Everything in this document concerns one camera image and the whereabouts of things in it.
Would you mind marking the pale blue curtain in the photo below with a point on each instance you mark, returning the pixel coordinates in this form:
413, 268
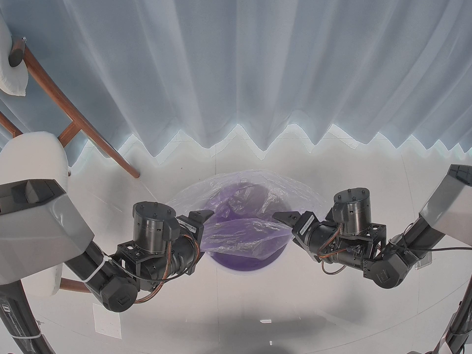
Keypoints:
258, 50

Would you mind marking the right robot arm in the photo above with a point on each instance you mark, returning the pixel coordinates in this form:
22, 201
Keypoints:
442, 205

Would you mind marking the purple plastic bag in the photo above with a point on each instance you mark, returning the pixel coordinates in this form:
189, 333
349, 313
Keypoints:
239, 234

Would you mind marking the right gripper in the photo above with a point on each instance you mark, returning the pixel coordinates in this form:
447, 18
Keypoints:
320, 240

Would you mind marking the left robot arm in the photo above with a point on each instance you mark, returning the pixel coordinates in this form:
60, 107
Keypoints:
37, 227

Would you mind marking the white trash bin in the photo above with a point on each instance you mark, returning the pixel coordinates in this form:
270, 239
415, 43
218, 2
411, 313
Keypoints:
244, 272

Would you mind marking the white padded wooden chair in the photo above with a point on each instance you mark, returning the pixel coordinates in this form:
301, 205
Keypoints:
33, 160

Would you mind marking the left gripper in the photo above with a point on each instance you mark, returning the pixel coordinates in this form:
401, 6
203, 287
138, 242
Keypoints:
186, 251

